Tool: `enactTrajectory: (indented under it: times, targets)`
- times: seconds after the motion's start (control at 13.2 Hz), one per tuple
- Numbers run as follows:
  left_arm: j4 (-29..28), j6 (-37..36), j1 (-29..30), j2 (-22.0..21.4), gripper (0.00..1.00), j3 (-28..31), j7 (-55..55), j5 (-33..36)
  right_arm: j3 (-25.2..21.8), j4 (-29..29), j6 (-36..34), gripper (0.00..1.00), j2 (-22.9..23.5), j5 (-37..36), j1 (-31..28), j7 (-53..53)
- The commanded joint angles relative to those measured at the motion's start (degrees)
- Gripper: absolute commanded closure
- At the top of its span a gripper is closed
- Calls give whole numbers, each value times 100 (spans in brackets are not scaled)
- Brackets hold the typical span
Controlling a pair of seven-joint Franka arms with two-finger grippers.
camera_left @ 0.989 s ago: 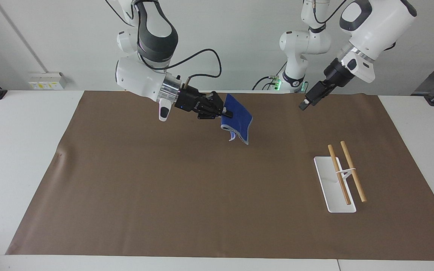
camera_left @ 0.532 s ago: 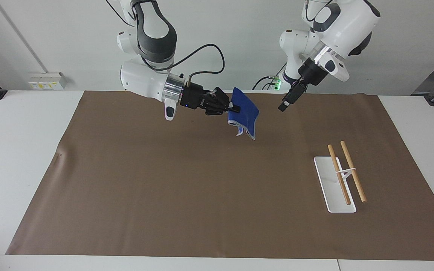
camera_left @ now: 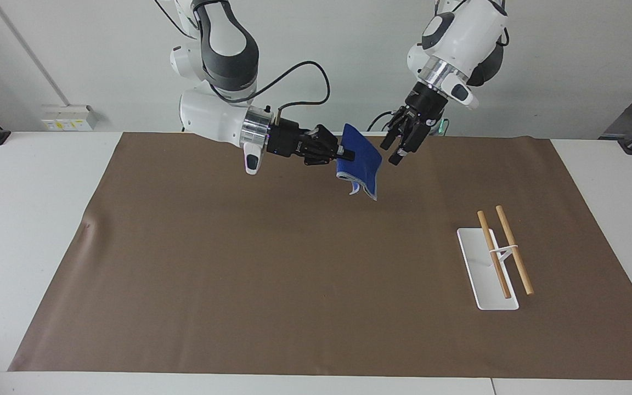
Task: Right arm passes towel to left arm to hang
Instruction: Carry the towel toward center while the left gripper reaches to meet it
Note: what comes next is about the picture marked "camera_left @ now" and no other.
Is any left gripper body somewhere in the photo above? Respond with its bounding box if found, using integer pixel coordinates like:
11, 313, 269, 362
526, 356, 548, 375
402, 82, 449, 131

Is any white wall cable duct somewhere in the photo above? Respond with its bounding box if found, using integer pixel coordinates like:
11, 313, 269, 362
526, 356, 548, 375
0, 0, 71, 106

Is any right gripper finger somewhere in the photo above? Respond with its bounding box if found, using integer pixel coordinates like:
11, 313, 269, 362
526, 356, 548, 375
308, 124, 345, 151
303, 145, 357, 167

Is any white wall socket box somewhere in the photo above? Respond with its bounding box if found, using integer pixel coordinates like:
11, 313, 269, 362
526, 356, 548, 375
40, 104, 99, 132

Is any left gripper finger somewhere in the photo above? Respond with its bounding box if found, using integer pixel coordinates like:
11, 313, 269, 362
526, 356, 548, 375
380, 109, 409, 151
388, 121, 432, 167

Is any blue towel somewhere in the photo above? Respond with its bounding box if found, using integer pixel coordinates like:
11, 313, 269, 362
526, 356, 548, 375
336, 123, 383, 202

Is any white rack with wooden rods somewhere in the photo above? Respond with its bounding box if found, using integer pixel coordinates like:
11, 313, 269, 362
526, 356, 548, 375
456, 205, 535, 311

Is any black cable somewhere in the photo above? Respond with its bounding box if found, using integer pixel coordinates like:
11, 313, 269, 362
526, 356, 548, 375
368, 111, 405, 133
154, 0, 196, 41
210, 60, 332, 128

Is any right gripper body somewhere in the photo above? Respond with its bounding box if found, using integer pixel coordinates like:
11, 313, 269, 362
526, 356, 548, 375
268, 120, 313, 160

